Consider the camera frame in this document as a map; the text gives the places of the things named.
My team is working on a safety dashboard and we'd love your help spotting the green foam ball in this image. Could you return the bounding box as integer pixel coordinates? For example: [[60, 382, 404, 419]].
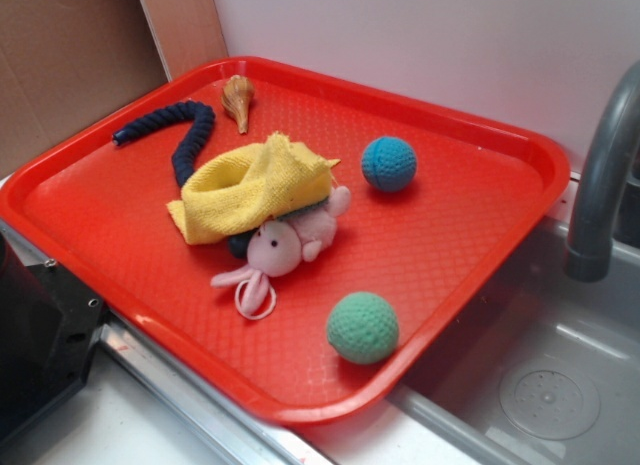
[[326, 292, 400, 365]]

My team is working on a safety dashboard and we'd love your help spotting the grey faucet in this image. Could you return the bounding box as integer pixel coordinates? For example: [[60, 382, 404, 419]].
[[564, 63, 639, 282]]

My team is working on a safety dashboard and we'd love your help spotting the grey sink basin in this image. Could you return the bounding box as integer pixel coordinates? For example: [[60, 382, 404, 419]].
[[390, 219, 639, 464]]

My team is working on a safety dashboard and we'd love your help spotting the yellow cloth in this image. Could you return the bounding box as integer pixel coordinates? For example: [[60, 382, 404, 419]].
[[167, 132, 340, 245]]

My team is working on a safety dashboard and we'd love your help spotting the brown cardboard panel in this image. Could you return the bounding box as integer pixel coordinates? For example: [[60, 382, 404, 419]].
[[1, 0, 166, 176]]

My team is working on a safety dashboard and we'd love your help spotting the blue foam ball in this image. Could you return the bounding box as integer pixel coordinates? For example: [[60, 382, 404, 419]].
[[361, 136, 417, 193]]

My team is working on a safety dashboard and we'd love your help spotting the dark blue rope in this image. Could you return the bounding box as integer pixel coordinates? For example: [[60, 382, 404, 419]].
[[111, 99, 217, 191]]

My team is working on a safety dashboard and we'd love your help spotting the red plastic tray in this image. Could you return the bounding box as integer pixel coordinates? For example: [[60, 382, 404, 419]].
[[1, 57, 569, 425]]

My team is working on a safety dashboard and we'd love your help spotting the brown conch shell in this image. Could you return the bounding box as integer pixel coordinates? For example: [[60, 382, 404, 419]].
[[221, 75, 255, 134]]

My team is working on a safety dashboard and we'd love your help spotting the pink plush bunny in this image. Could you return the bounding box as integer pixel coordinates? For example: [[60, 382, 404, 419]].
[[211, 186, 351, 320]]

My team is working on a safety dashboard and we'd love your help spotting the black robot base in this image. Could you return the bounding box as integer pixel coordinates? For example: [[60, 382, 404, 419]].
[[1, 238, 106, 448]]

